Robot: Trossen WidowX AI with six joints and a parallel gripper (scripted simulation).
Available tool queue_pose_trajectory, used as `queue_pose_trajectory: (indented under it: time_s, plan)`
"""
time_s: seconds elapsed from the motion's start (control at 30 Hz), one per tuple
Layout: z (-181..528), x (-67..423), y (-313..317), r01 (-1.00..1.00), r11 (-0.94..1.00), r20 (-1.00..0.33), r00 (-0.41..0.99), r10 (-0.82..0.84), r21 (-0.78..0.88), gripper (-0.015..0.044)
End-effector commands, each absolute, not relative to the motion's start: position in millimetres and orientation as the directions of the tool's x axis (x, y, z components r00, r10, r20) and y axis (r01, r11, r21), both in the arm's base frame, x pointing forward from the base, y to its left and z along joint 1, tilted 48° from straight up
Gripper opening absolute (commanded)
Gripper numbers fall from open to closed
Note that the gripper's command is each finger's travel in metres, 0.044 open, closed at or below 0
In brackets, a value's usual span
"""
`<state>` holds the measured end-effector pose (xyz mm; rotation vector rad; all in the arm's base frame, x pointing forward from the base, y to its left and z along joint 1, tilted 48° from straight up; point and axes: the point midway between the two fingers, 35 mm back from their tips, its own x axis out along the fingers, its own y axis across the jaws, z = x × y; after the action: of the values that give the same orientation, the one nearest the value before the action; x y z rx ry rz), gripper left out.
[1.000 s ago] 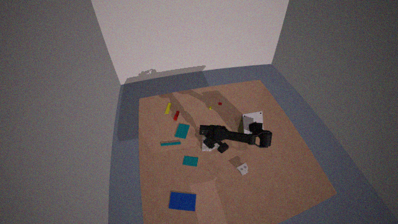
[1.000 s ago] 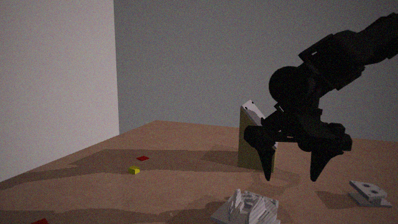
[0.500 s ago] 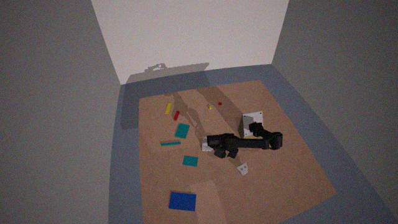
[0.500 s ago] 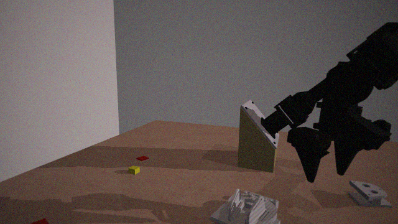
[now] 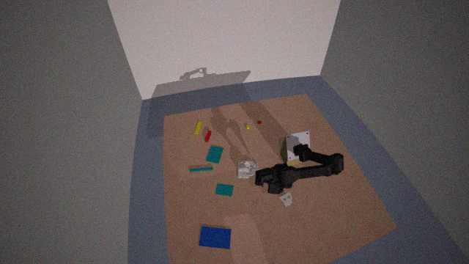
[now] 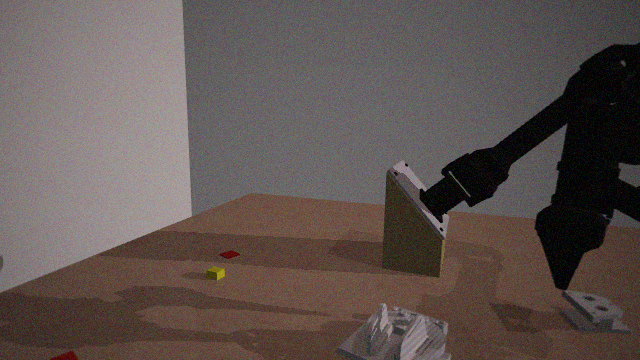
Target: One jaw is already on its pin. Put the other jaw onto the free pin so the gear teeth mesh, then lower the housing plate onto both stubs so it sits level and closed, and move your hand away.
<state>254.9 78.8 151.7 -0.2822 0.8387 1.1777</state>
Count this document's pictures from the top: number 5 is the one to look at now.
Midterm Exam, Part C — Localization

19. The yellow flat bar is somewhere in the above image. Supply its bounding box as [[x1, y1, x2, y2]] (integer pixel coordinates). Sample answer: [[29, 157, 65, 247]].
[[194, 121, 202, 134]]

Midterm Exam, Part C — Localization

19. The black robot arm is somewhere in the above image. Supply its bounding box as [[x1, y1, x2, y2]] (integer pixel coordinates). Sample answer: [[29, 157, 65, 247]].
[[255, 144, 344, 194]]

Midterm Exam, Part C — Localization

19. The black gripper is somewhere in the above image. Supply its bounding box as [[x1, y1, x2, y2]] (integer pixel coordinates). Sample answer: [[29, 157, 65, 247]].
[[255, 177, 292, 188]]

